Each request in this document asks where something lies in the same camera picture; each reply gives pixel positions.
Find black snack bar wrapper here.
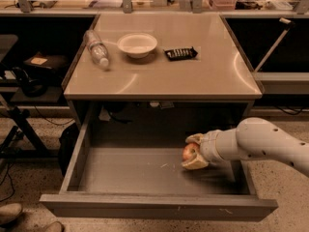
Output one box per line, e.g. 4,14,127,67
164,47,198,61

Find white ceramic bowl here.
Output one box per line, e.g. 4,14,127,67
117,33,157,59

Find grey counter cabinet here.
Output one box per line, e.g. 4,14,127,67
64,12,263,123

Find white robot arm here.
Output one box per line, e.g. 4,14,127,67
182,117,309,176

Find grey open drawer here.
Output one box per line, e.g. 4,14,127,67
41,115,278,221

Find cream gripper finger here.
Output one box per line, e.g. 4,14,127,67
185,133,204,145
182,153,209,170

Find red apple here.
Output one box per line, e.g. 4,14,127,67
183,143,200,161

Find grey shoe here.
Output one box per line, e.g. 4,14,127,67
42,221,64,232
0,203,23,226

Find clear plastic water bottle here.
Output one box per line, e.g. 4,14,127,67
84,30,109,71

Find black metal stand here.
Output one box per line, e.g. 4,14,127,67
0,106,58,160

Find black headphones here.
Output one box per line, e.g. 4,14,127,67
12,67,47,98

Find dark box with label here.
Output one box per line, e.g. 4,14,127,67
23,52,70,77

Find white cane stick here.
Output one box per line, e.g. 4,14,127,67
254,17,295,73

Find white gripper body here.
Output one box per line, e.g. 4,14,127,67
200,130,224,163

